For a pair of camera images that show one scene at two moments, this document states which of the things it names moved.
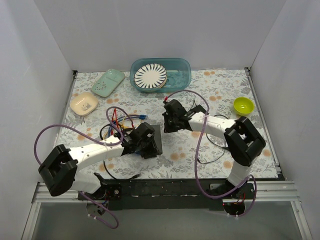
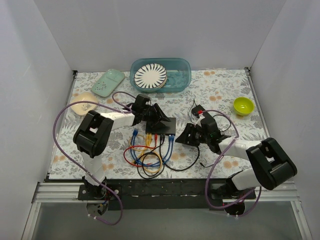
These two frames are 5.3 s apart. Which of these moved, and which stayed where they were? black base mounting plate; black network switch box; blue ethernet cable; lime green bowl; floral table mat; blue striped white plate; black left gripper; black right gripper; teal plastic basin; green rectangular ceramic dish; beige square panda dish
Moved: black network switch box; black right gripper; blue ethernet cable; black left gripper
Stayed: teal plastic basin; floral table mat; green rectangular ceramic dish; black base mounting plate; blue striped white plate; beige square panda dish; lime green bowl
